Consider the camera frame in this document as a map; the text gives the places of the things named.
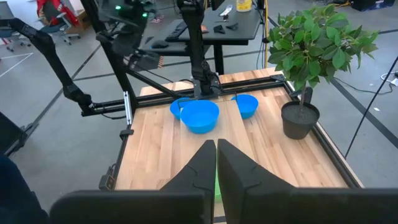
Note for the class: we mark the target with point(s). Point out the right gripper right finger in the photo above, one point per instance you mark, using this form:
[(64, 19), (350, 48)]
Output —
[(242, 186)]

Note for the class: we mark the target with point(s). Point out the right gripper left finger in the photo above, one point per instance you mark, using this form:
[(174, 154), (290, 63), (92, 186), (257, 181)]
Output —
[(199, 180)]

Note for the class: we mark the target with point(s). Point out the green plastic mini bowl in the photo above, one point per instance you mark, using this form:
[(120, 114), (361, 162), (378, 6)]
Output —
[(218, 193)]

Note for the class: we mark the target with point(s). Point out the blue plastic mini bowl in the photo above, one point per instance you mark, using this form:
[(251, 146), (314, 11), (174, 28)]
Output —
[(248, 107), (199, 119), (174, 109)]

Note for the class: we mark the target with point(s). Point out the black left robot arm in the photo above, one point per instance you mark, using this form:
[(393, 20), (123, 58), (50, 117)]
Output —
[(202, 70)]

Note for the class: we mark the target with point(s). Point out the artificial plant in black pot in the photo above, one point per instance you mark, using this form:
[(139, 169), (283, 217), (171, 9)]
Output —
[(298, 124)]

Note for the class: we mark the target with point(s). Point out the black table clamp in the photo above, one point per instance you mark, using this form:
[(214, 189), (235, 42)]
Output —
[(126, 133)]

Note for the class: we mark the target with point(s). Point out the black computer mouse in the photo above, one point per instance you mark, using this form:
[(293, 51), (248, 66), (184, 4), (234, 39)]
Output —
[(160, 44)]

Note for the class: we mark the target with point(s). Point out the black standing desk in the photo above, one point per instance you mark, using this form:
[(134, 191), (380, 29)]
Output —
[(236, 34)]

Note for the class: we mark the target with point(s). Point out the black keyboard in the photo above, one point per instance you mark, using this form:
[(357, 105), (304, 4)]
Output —
[(177, 31)]

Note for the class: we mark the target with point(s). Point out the person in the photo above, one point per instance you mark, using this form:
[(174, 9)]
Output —
[(157, 19), (15, 199)]

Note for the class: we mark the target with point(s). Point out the silver handheld device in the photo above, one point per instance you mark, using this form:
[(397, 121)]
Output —
[(225, 10)]

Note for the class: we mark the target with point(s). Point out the yellow plastic container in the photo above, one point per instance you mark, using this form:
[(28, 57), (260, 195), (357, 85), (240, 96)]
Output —
[(243, 5)]

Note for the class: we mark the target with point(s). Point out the black equipment stand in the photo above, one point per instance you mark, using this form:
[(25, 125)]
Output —
[(12, 133)]

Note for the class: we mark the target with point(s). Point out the office chair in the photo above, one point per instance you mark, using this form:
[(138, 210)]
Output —
[(6, 32), (54, 28)]

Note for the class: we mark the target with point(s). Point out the black equipment case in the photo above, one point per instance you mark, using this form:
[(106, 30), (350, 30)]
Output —
[(371, 4)]

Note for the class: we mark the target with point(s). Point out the red jacket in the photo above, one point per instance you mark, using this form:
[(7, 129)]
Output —
[(39, 6)]

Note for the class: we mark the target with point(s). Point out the small black camera box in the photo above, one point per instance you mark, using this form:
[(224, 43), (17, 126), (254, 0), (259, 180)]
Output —
[(107, 182)]

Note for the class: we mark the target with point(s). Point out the black aluminium rig frame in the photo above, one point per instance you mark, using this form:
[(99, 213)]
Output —
[(248, 86)]

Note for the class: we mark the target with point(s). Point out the black post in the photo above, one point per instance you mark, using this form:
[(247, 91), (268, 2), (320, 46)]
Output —
[(308, 95)]

